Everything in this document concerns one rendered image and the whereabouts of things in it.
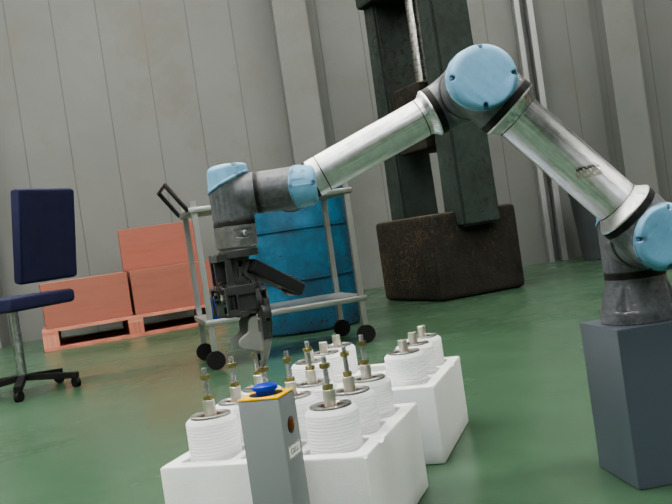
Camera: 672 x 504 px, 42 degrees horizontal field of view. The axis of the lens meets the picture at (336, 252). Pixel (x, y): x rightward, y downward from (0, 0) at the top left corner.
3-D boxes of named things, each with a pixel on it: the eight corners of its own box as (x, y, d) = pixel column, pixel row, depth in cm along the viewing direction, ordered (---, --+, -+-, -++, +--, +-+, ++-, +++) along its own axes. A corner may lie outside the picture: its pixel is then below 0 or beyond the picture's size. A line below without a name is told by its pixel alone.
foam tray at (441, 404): (469, 421, 234) (459, 355, 233) (445, 464, 196) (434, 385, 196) (331, 432, 245) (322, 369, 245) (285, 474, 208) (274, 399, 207)
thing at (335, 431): (362, 515, 147) (347, 410, 147) (310, 517, 151) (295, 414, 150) (378, 496, 156) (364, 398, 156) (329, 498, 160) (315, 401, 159)
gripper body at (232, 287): (213, 321, 157) (204, 255, 156) (256, 313, 161) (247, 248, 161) (230, 321, 150) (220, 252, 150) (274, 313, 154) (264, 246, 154)
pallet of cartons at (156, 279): (227, 313, 771) (213, 219, 770) (225, 324, 655) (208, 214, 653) (54, 339, 755) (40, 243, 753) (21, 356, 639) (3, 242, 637)
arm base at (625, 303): (658, 310, 178) (652, 262, 178) (697, 316, 163) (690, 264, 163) (588, 321, 176) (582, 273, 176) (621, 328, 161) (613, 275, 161)
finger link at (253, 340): (239, 371, 154) (231, 319, 154) (269, 364, 157) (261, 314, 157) (246, 371, 151) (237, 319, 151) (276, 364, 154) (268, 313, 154)
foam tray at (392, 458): (429, 487, 181) (416, 402, 181) (381, 562, 144) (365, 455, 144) (258, 495, 193) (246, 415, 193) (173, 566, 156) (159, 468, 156)
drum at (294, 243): (259, 341, 503) (235, 178, 501) (257, 331, 567) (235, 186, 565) (369, 324, 511) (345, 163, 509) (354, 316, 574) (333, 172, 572)
